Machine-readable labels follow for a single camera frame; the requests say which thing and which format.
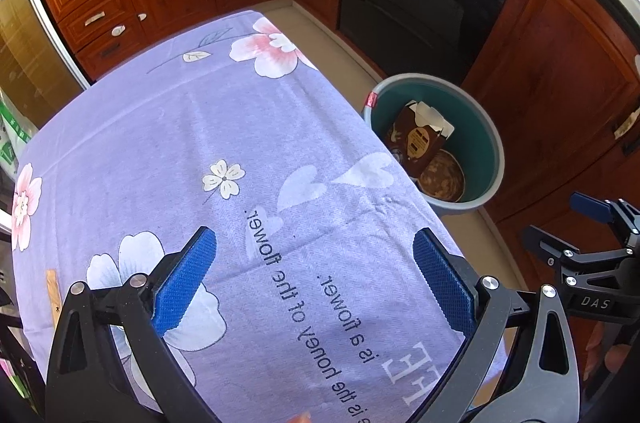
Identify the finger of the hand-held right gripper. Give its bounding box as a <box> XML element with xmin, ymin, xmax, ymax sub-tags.
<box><xmin>522</xmin><ymin>225</ymin><xmax>626</xmax><ymax>274</ymax></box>
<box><xmin>570</xmin><ymin>192</ymin><xmax>640</xmax><ymax>254</ymax></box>

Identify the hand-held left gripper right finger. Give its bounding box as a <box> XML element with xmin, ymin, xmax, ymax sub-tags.
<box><xmin>412</xmin><ymin>227</ymin><xmax>583</xmax><ymax>423</ymax></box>

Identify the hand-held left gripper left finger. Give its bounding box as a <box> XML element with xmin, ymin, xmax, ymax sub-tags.
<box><xmin>45</xmin><ymin>225</ymin><xmax>221</xmax><ymax>423</ymax></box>

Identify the brown coconut shell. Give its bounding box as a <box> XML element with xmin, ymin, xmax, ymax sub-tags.
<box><xmin>419</xmin><ymin>149</ymin><xmax>466</xmax><ymax>202</ymax></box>

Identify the brown cardboard box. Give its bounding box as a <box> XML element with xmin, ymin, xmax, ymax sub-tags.
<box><xmin>387</xmin><ymin>100</ymin><xmax>456</xmax><ymax>178</ymax></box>

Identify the person's right hand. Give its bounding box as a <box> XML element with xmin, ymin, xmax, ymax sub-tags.
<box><xmin>584</xmin><ymin>322</ymin><xmax>636</xmax><ymax>379</ymax></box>

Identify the brown paper sleeve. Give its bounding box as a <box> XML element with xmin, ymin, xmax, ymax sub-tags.
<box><xmin>46</xmin><ymin>270</ymin><xmax>62</xmax><ymax>329</ymax></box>

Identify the purple floral tablecloth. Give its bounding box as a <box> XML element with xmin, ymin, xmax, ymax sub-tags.
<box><xmin>10</xmin><ymin>9</ymin><xmax>506</xmax><ymax>423</ymax></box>

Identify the brown wooden kitchen cabinet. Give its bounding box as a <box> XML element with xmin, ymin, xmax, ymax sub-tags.
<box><xmin>42</xmin><ymin>0</ymin><xmax>640</xmax><ymax>354</ymax></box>

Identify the green and white bag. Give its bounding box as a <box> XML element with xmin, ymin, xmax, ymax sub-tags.
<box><xmin>0</xmin><ymin>95</ymin><xmax>33</xmax><ymax>184</ymax></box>

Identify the sliding glass door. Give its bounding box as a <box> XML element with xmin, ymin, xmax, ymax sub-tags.
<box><xmin>0</xmin><ymin>0</ymin><xmax>96</xmax><ymax>128</ymax></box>

